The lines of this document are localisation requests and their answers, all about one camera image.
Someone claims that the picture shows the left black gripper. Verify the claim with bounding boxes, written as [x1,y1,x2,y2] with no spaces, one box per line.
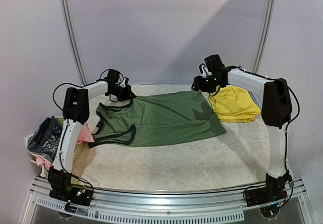
[110,84,135,101]

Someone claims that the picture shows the yellow shorts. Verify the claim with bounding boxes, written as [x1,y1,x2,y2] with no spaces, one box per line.
[208,85,261,123]

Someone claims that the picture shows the olive green garment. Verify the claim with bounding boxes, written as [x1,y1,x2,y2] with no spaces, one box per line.
[89,91,226,148]

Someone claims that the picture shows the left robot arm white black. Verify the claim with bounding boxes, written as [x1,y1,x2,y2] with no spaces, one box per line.
[48,69,135,184]

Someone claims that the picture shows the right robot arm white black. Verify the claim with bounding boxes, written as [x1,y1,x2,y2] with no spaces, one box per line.
[191,54,292,202]

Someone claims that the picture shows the pink garment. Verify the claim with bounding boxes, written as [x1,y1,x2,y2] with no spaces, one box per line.
[35,123,94,171]

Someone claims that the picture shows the dark blue garment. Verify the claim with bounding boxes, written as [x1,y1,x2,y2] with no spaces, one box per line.
[27,116,63,163]

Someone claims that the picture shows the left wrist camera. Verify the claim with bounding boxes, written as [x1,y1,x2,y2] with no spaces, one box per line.
[119,77,129,88]

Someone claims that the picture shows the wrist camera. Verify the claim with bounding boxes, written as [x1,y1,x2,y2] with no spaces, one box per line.
[199,63,211,78]
[119,77,129,88]

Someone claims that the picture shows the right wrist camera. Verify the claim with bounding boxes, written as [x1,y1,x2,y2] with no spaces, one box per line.
[199,63,211,78]

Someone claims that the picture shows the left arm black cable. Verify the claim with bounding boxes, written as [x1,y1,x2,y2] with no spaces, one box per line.
[52,69,122,115]

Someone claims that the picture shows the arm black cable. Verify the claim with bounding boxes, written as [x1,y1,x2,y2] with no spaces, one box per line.
[237,66,301,164]
[52,69,122,115]

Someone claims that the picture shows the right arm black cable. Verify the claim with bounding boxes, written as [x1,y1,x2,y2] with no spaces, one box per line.
[237,66,301,164]

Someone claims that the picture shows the right aluminium frame post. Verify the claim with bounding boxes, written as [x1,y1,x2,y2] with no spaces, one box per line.
[252,0,275,73]

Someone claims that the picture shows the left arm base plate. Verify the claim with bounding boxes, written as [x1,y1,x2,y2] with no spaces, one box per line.
[49,183,94,206]

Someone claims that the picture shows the aluminium front rail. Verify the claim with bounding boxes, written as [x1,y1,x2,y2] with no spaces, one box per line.
[21,177,316,223]

